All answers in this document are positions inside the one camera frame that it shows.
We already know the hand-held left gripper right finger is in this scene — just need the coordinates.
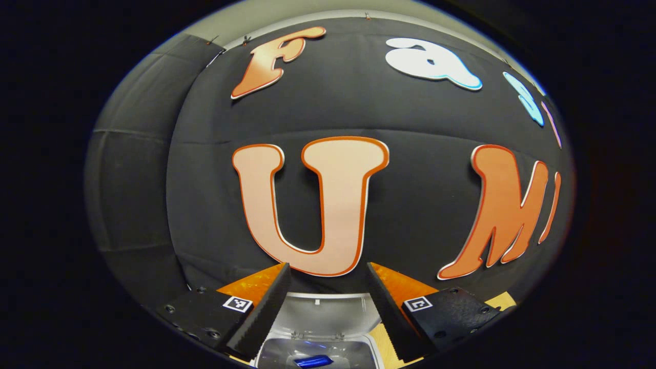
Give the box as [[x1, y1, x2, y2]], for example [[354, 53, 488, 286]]
[[366, 262, 502, 362]]

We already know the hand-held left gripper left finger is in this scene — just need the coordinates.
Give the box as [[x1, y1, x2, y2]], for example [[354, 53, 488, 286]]
[[156, 262, 293, 360]]

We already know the blue pop can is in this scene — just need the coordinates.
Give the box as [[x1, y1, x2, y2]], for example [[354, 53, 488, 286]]
[[293, 354, 334, 368]]

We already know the white desktop garbage bin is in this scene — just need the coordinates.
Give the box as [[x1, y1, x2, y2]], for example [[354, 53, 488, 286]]
[[253, 292, 388, 369]]

